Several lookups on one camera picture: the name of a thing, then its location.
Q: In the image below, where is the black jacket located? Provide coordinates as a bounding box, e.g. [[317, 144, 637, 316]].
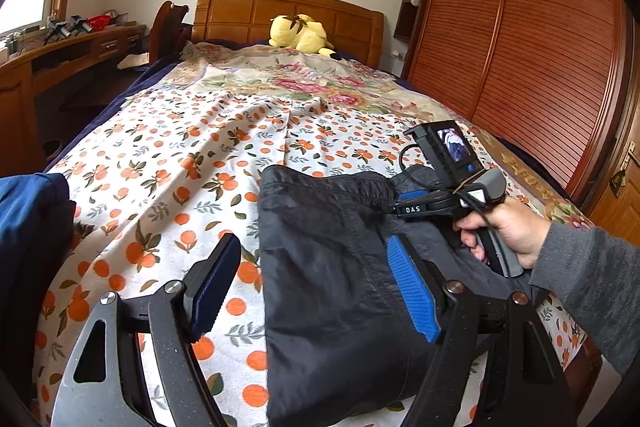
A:
[[258, 166, 544, 426]]

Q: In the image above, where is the grey sleeve right forearm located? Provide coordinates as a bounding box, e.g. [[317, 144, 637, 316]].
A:
[[530, 223, 639, 375]]

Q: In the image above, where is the person's right hand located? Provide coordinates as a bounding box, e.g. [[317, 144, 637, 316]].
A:
[[454, 197, 551, 270]]

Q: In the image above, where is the wooden louvered wardrobe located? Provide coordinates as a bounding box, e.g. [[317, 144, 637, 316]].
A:
[[395, 0, 632, 202]]

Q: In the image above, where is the folded blue garment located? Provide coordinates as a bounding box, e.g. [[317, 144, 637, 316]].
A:
[[1, 173, 75, 402]]

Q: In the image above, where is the orange print bed sheet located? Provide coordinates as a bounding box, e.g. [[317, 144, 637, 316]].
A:
[[31, 76, 586, 427]]

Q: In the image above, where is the floral quilt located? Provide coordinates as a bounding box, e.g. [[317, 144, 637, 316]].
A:
[[163, 42, 454, 121]]

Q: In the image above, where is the yellow plush toy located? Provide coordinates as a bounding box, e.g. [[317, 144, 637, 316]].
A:
[[269, 14, 341, 61]]

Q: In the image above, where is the long wooden desk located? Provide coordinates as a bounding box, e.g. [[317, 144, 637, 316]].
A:
[[0, 25, 146, 176]]

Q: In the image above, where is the wooden headboard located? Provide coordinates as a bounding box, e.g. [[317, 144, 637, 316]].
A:
[[191, 0, 385, 70]]

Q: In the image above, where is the wooden chair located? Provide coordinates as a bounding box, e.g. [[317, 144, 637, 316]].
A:
[[149, 1, 191, 65]]

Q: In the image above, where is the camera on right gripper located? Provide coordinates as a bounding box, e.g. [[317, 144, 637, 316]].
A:
[[405, 120, 484, 190]]

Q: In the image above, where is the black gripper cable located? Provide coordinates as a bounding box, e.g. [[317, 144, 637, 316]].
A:
[[397, 142, 494, 228]]

